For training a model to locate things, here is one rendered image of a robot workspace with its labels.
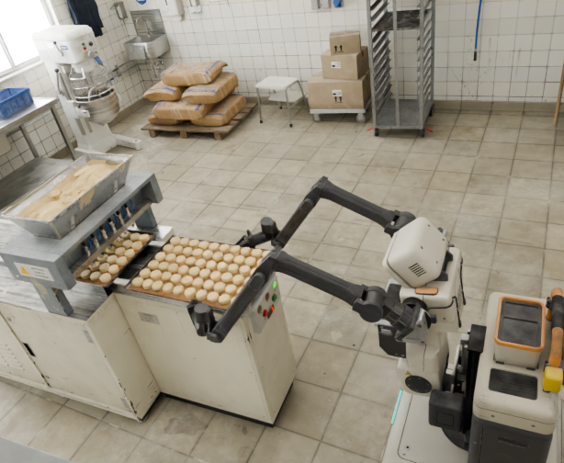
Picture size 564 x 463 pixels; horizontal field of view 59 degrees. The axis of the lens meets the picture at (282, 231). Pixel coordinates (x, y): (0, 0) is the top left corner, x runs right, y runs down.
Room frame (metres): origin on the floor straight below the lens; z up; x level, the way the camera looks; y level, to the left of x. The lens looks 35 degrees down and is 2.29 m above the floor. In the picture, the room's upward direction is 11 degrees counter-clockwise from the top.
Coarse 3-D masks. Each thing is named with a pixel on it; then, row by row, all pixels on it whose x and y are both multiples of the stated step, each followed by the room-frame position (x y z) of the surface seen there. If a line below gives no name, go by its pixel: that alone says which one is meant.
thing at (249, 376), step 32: (128, 320) 1.84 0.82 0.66; (160, 320) 1.74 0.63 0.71; (160, 352) 1.78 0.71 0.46; (192, 352) 1.68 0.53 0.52; (224, 352) 1.58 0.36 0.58; (256, 352) 1.54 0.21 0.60; (288, 352) 1.77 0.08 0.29; (160, 384) 1.83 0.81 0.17; (192, 384) 1.72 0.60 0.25; (224, 384) 1.62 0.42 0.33; (256, 384) 1.52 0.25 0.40; (288, 384) 1.71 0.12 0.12; (256, 416) 1.55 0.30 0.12
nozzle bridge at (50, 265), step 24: (120, 192) 2.16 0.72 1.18; (144, 192) 2.30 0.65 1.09; (96, 216) 1.98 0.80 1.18; (144, 216) 2.34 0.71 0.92; (24, 240) 1.89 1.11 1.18; (48, 240) 1.86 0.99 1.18; (72, 240) 1.82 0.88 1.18; (24, 264) 1.77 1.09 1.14; (48, 264) 1.70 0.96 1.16; (72, 264) 1.83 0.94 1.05; (48, 288) 1.74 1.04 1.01; (72, 312) 1.75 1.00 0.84
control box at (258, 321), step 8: (272, 280) 1.71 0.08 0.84; (264, 288) 1.67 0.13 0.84; (272, 288) 1.69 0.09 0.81; (256, 296) 1.63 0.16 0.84; (264, 296) 1.62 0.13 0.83; (272, 296) 1.68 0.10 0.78; (280, 296) 1.74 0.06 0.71; (256, 304) 1.58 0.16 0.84; (264, 304) 1.61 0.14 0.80; (272, 304) 1.67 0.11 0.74; (256, 312) 1.55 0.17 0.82; (272, 312) 1.65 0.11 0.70; (256, 320) 1.54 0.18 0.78; (264, 320) 1.59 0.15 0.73; (256, 328) 1.54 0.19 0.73
